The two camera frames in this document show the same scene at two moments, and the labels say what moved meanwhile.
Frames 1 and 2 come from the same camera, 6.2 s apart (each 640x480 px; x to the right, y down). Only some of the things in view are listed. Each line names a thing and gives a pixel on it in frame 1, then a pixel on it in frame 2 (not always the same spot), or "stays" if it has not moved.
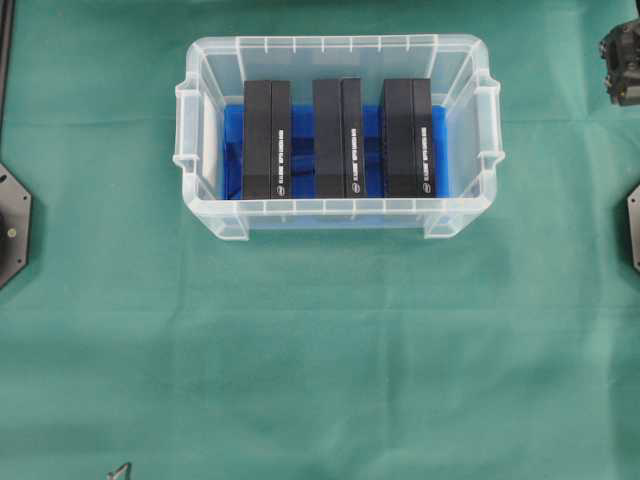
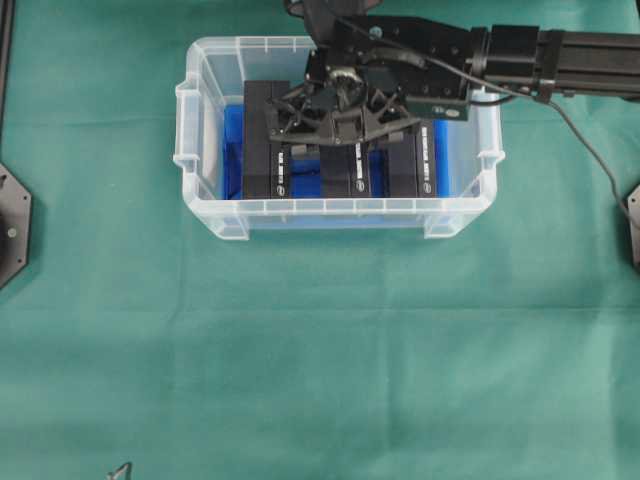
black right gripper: [620, 48] -> [368, 75]
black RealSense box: [267, 132] stays
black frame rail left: [7, 25] stays
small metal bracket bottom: [121, 473] stays
